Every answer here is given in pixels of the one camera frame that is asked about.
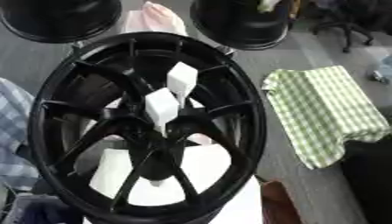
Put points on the green white checked cloth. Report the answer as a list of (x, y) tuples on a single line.
[(321, 110)]

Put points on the black spoked wheel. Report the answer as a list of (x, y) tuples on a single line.
[(244, 116)]

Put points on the person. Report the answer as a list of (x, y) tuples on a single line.
[(13, 131)]

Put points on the black office chair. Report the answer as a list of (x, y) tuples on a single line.
[(347, 24)]

